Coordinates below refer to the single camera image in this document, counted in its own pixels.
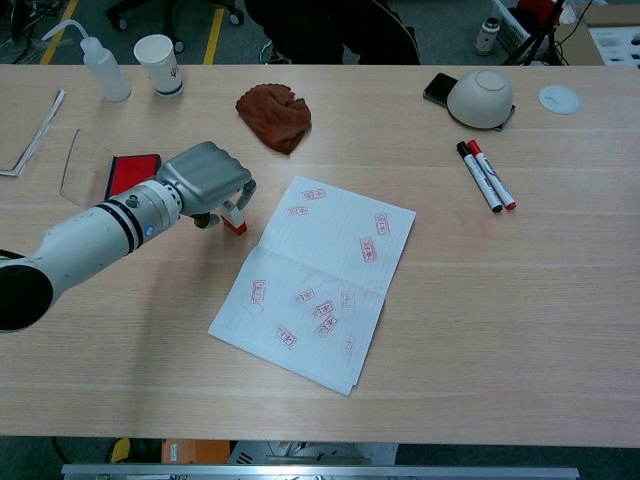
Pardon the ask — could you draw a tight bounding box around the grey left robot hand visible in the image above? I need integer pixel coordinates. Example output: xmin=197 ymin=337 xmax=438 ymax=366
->
xmin=157 ymin=141 xmax=258 ymax=230

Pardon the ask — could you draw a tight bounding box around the small white red stamp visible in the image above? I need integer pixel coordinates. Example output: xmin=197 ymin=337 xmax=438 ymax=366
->
xmin=221 ymin=199 xmax=249 ymax=236

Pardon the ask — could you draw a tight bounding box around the white stamped paper sheet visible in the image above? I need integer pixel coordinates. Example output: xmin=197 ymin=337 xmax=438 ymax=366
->
xmin=207 ymin=175 xmax=417 ymax=398

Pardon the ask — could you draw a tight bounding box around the red ink pad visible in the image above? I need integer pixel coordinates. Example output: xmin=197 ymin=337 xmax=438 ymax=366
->
xmin=106 ymin=153 xmax=162 ymax=200

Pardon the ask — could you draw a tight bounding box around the brown cloth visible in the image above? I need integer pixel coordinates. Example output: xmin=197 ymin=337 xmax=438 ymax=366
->
xmin=235 ymin=83 xmax=313 ymax=156

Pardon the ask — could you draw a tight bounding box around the white paper cup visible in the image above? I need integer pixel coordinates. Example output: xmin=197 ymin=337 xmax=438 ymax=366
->
xmin=133 ymin=33 xmax=185 ymax=98

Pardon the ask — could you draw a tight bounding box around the clear squeeze bottle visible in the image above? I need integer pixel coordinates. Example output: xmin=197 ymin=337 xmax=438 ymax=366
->
xmin=41 ymin=20 xmax=133 ymax=103

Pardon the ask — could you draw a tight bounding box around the person in black clothes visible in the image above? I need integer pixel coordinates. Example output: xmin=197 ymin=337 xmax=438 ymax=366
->
xmin=243 ymin=0 xmax=421 ymax=66

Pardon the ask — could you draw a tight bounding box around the black flat phone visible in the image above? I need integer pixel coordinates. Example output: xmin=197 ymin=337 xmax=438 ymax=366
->
xmin=422 ymin=72 xmax=517 ymax=133

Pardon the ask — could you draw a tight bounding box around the black capped whiteboard marker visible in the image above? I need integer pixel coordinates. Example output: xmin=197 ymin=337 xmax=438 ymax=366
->
xmin=455 ymin=141 xmax=504 ymax=214

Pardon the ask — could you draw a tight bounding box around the orange box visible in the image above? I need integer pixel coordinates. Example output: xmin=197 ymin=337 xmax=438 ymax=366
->
xmin=162 ymin=438 xmax=232 ymax=466

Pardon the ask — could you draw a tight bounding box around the beige upturned bowl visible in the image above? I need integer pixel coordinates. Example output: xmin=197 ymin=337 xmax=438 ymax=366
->
xmin=446 ymin=69 xmax=515 ymax=130

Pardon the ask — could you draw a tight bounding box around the red capped whiteboard marker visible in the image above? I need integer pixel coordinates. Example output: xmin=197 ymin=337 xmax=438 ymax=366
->
xmin=466 ymin=139 xmax=518 ymax=211

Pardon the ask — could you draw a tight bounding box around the white thermos bottle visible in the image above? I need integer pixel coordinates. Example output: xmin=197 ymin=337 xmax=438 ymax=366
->
xmin=473 ymin=17 xmax=501 ymax=56

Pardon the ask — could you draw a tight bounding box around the white plastic crate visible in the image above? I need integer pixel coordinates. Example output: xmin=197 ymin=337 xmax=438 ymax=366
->
xmin=492 ymin=0 xmax=556 ymax=51

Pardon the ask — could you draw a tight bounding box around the black tripod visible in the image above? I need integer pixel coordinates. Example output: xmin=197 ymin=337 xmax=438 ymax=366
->
xmin=502 ymin=0 xmax=574 ymax=67

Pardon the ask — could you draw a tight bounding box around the round white desk grommet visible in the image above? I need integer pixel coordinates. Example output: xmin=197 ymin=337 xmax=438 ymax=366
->
xmin=538 ymin=85 xmax=581 ymax=116

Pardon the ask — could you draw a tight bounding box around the brown cardboard box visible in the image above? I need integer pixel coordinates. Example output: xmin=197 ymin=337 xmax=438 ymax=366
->
xmin=554 ymin=0 xmax=640 ymax=69

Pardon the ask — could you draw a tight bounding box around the aluminium rail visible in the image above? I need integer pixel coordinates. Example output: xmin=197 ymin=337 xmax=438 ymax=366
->
xmin=61 ymin=463 xmax=581 ymax=480

